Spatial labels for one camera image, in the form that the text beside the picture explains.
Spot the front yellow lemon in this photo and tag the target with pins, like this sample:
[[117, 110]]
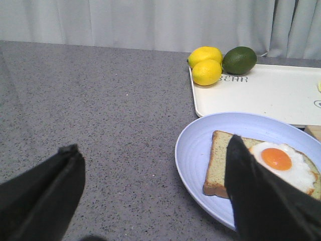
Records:
[[206, 72]]

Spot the bread slice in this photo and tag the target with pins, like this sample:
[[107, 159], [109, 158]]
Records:
[[215, 176]]

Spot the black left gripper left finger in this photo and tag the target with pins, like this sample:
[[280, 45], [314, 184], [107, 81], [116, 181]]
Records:
[[40, 203]]

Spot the fried egg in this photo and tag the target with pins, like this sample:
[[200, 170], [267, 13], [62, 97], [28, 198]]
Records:
[[289, 165]]

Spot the light blue plate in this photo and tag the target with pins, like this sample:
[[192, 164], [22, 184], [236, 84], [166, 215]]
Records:
[[193, 147]]

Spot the white bear tray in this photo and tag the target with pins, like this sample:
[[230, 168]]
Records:
[[286, 93]]

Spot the yellow lemon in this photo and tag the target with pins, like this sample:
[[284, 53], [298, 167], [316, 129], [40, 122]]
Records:
[[206, 72], [204, 53]]

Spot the rear yellow lemon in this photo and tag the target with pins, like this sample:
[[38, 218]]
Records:
[[204, 53]]

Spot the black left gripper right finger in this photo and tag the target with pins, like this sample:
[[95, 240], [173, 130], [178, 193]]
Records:
[[264, 206]]

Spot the grey curtain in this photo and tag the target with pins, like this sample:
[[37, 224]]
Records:
[[289, 29]]

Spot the green lime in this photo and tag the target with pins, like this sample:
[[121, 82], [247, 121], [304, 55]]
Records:
[[239, 60]]

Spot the wooden cutting board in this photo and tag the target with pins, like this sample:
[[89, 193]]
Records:
[[314, 131]]

